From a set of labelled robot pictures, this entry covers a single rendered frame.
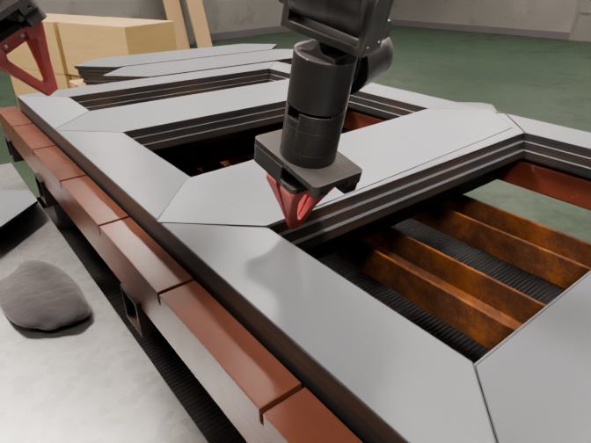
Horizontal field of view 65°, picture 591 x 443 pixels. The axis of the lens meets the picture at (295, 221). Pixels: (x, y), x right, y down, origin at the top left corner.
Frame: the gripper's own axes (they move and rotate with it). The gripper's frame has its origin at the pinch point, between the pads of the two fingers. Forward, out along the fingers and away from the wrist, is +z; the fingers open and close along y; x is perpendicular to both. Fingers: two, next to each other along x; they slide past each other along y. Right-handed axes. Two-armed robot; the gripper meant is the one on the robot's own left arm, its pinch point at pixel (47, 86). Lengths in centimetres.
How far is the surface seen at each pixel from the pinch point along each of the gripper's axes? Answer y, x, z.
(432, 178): -28, -29, 32
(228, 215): -17.4, -2.8, 17.1
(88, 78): 93, -32, 37
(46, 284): 8.2, 16.7, 24.0
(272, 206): -19.3, -7.5, 19.5
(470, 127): -23, -50, 41
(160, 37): 224, -125, 94
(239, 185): -11.6, -8.8, 20.2
